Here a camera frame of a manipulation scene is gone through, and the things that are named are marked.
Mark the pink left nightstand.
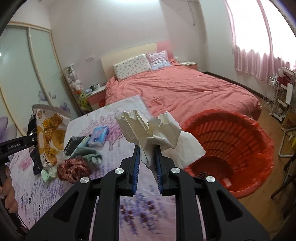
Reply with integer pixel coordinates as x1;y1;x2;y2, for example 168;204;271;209
87;86;106;110

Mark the pink striped pillow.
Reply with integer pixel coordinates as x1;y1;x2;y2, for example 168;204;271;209
146;50;171;71

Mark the blue tissue pack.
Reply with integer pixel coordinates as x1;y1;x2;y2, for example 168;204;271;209
87;126;109;147

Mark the yellow snack bag wrapper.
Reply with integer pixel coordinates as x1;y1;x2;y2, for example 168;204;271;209
27;104;71;175

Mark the light green cloth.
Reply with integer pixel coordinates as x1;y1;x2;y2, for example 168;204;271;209
41;136;102;182

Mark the bed with coral duvet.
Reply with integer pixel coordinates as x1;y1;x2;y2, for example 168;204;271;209
105;59;261;124

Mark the beige wooden headboard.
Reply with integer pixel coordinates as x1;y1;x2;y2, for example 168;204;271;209
101;43;157;80

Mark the person's left hand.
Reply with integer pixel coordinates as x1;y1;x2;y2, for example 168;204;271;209
1;165;18;213

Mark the white wire rack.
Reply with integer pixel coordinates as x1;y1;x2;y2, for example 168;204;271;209
261;76;279;115

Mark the floral sliding wardrobe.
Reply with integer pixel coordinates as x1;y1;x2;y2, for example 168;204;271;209
1;25;81;142

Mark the red plastic trash basket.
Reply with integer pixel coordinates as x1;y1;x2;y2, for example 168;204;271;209
182;109;274;199

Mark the white floral pillow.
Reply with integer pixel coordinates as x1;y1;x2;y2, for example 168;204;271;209
113;54;152;81

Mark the pink right nightstand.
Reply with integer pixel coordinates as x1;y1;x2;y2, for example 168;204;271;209
180;61;198;70

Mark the red brown scrunchie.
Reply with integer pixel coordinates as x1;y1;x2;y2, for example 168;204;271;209
57;158;91;184

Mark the white metal chair frame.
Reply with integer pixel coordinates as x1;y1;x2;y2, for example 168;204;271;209
278;127;295;158

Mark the pink window curtain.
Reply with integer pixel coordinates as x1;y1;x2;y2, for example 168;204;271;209
225;1;295;81

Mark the plush toy stack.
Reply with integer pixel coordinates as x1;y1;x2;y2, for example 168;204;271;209
65;64;92;113

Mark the floral purple table cloth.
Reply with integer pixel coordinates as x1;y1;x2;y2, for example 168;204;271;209
9;95;176;240

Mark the white storage cart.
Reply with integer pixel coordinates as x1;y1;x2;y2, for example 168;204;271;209
273;67;295;123

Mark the pink nightstand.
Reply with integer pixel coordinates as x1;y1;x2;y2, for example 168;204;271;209
180;61;198;70
87;86;106;110

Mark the black mesh hair brush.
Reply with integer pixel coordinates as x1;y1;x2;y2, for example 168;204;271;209
64;136;85;156

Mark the white tissue paper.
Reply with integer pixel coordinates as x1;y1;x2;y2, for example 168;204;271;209
115;110;206;170

